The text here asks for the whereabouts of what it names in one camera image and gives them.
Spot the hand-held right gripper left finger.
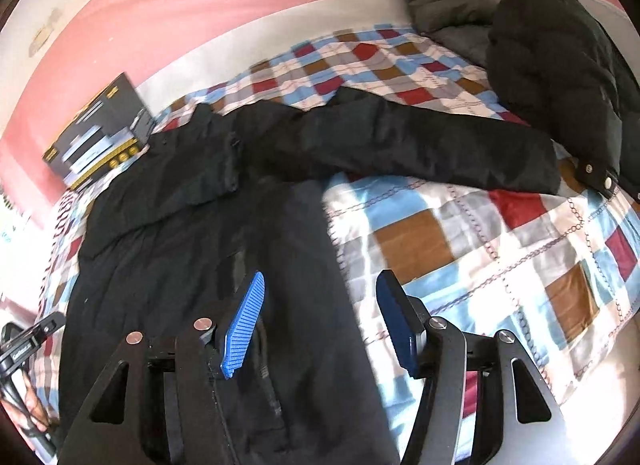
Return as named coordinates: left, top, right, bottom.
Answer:
left=57, top=271, right=266, bottom=465

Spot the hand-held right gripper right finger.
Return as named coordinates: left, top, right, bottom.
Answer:
left=376, top=270, right=567, bottom=465

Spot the black jacket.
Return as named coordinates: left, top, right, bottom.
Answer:
left=57, top=88, right=563, bottom=465

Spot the person's left hand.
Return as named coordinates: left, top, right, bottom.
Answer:
left=9, top=376, right=57, bottom=433

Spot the checkered bed blanket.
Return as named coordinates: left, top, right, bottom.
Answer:
left=27, top=22, right=640, bottom=465

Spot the dark box with yellow print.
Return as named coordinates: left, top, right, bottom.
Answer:
left=44, top=72, right=153, bottom=191

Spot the black puffer coat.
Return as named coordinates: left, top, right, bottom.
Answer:
left=486, top=0, right=635, bottom=201

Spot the wall outlet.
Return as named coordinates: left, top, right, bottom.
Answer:
left=29, top=24, right=60, bottom=55

